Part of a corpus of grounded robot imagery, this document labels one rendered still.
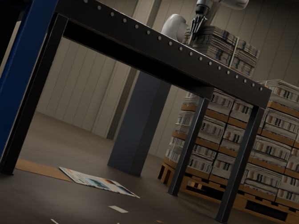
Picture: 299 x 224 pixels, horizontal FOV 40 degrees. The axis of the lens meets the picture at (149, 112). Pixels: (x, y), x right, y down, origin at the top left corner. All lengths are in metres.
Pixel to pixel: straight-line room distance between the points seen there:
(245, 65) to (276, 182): 1.21
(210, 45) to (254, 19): 4.40
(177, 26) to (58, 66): 5.03
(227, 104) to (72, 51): 5.11
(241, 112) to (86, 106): 4.56
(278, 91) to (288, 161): 0.56
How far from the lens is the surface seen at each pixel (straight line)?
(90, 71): 7.54
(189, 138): 2.73
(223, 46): 2.38
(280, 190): 3.43
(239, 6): 2.52
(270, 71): 6.39
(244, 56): 2.49
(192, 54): 2.04
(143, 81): 3.10
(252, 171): 3.30
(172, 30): 3.16
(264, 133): 3.30
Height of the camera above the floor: 0.35
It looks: 3 degrees up
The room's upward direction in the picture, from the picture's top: 19 degrees clockwise
